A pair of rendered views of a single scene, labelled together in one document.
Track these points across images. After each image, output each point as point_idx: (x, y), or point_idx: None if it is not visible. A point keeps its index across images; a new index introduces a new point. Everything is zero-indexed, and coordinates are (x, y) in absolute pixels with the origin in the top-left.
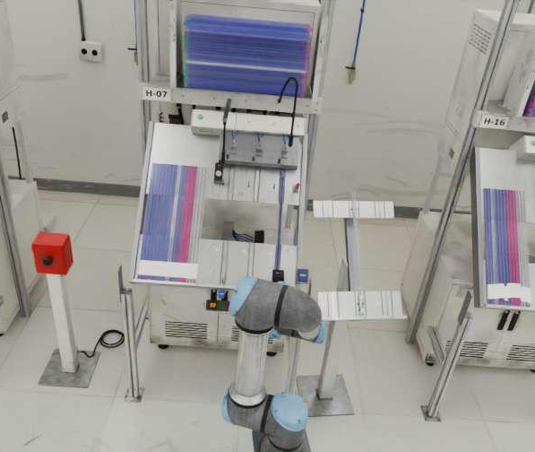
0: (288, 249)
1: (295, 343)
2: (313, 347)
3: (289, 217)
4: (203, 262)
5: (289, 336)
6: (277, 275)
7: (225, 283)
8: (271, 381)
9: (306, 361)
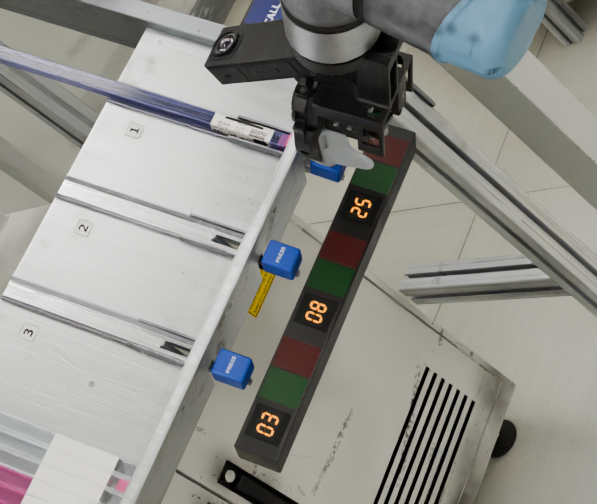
0: (147, 63)
1: (521, 215)
2: (520, 302)
3: (46, 178)
4: (59, 407)
5: (479, 281)
6: (237, 47)
7: (192, 338)
8: None
9: (566, 326)
